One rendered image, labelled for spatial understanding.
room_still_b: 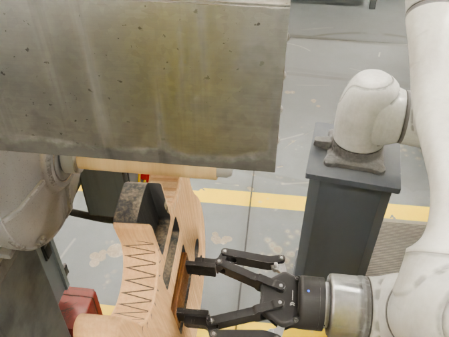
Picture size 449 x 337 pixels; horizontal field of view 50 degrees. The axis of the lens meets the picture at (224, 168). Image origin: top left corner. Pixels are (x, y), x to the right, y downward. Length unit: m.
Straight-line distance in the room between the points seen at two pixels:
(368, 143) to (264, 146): 1.07
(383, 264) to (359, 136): 0.89
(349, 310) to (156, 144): 0.39
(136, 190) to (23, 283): 0.47
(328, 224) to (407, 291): 1.05
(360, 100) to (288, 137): 1.40
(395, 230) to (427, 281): 1.79
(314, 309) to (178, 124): 0.39
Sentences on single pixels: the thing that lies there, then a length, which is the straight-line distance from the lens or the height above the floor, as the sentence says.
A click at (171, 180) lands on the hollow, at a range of 0.67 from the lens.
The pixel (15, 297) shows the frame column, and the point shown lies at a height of 0.91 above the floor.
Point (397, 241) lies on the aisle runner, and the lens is 2.29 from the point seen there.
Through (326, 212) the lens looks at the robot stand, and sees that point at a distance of 1.57.
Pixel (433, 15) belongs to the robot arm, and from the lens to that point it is 0.84.
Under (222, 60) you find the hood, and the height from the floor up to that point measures 1.49.
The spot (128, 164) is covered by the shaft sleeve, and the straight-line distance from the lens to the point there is 0.62.
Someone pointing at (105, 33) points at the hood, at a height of 1.50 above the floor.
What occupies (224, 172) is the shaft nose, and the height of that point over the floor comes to 1.25.
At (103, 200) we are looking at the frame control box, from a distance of 0.99.
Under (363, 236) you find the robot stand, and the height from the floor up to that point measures 0.46.
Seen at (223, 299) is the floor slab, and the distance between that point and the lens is 1.98.
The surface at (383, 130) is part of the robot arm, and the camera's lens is 1.41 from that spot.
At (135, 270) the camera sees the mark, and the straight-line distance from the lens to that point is 0.59.
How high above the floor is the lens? 1.65
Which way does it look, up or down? 41 degrees down
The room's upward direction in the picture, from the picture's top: straight up
